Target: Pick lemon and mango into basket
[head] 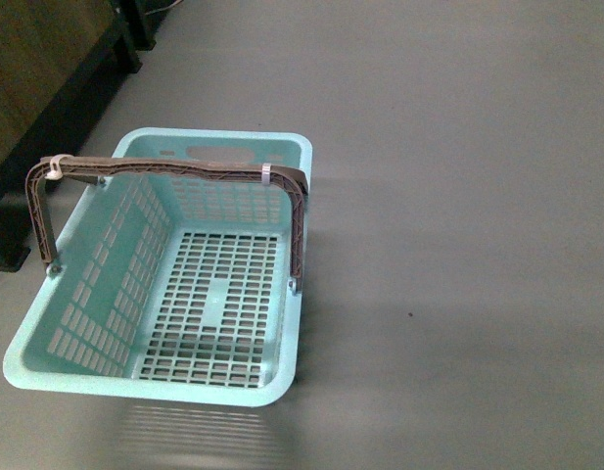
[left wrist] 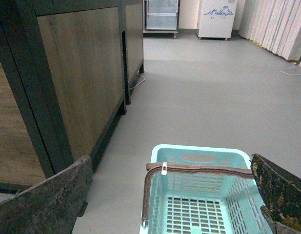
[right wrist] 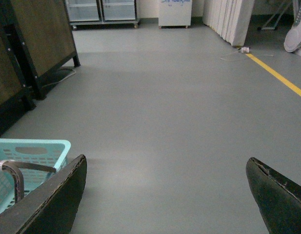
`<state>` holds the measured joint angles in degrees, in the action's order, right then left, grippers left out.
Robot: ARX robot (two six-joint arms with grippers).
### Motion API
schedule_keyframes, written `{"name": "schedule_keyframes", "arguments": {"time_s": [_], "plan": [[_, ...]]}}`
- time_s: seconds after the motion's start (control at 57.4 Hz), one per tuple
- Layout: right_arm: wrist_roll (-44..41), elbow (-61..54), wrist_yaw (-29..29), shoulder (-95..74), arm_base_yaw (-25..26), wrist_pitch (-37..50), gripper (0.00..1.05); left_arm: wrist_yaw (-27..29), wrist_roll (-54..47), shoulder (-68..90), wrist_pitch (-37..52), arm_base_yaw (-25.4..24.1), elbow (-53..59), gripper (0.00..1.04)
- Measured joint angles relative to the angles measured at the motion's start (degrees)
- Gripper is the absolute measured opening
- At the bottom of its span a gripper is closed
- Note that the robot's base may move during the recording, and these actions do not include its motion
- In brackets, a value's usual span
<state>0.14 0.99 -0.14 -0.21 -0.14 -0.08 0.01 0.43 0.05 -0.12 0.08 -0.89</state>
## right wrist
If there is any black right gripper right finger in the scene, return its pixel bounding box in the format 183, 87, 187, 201
246, 157, 301, 234

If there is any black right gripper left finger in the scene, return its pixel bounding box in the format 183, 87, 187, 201
0, 155, 87, 234

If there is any brown basket handle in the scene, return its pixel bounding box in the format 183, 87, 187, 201
0, 160, 57, 203

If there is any white power strip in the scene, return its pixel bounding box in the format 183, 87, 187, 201
240, 47, 250, 54

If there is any wooden display stand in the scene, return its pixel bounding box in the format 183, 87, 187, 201
0, 0, 80, 136

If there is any white folding partition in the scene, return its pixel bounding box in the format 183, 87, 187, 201
203, 0, 255, 47

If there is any glass door cabinet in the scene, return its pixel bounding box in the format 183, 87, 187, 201
65, 0, 140, 30

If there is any white chest freezer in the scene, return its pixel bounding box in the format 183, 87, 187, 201
158, 0, 192, 28

